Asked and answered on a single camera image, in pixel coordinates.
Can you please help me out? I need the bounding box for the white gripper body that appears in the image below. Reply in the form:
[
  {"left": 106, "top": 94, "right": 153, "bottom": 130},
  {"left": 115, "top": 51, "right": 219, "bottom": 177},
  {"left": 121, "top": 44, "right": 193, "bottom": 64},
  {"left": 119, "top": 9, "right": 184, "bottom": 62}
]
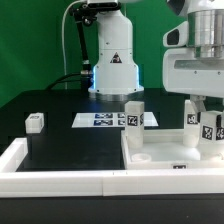
[{"left": 162, "top": 21, "right": 224, "bottom": 98}]

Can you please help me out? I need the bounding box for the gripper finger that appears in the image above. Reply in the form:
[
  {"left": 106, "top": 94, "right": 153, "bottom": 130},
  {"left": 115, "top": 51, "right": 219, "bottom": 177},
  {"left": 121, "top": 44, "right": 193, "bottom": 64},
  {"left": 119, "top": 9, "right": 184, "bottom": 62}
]
[{"left": 190, "top": 95, "right": 206, "bottom": 122}]

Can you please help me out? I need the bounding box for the white square tabletop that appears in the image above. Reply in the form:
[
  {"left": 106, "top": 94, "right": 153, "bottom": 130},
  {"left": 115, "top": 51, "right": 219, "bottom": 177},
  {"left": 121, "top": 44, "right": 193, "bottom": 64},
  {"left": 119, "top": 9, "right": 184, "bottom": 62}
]
[{"left": 121, "top": 129, "right": 224, "bottom": 170}]

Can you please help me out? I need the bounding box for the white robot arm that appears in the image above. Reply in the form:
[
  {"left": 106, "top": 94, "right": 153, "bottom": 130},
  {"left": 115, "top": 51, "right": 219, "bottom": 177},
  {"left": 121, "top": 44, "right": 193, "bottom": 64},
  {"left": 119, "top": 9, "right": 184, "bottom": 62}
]
[{"left": 87, "top": 0, "right": 224, "bottom": 98}]

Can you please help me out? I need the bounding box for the white U-shaped fence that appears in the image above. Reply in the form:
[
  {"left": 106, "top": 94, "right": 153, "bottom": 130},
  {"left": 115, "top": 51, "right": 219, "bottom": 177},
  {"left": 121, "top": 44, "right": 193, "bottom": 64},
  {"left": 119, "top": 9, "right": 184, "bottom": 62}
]
[{"left": 0, "top": 138, "right": 224, "bottom": 198}]

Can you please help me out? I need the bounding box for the white marker plate with tags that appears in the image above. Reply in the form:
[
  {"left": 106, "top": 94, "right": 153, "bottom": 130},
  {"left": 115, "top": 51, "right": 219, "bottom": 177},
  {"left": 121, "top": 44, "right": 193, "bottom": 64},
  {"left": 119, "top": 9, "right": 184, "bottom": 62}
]
[{"left": 72, "top": 111, "right": 159, "bottom": 129}]

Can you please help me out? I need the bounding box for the black cable bundle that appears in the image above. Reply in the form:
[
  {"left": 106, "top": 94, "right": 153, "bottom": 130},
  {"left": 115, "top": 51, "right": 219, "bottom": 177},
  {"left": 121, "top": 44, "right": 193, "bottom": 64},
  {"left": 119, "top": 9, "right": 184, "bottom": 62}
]
[{"left": 45, "top": 71, "right": 93, "bottom": 91}]

